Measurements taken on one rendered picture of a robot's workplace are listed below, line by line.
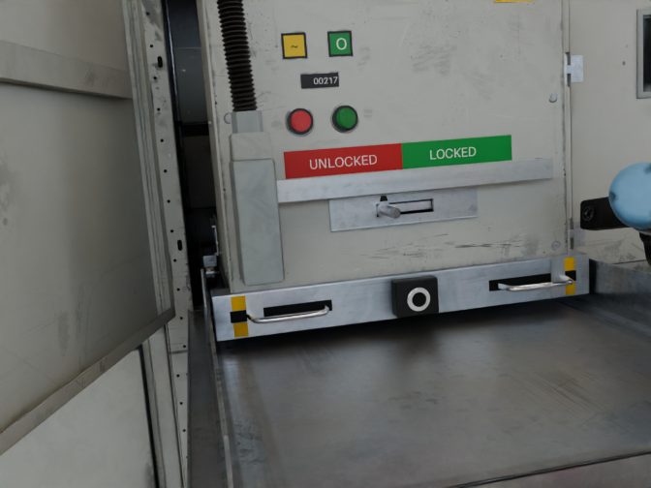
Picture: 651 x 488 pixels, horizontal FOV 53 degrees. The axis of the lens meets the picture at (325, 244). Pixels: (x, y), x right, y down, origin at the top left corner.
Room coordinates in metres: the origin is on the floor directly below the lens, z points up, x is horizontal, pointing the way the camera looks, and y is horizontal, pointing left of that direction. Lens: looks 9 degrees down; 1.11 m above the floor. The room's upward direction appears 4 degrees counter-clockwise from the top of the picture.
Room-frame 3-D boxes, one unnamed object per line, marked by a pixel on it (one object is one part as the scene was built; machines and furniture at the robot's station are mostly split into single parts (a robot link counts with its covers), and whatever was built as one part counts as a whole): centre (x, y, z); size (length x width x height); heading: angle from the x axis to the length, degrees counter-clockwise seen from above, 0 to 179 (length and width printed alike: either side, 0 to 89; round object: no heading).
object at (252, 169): (0.78, 0.08, 1.04); 0.08 x 0.05 x 0.17; 11
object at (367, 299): (0.90, -0.11, 0.90); 0.54 x 0.05 x 0.06; 101
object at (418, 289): (0.86, -0.12, 0.90); 0.06 x 0.03 x 0.05; 101
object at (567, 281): (0.90, -0.29, 0.90); 0.11 x 0.05 x 0.01; 101
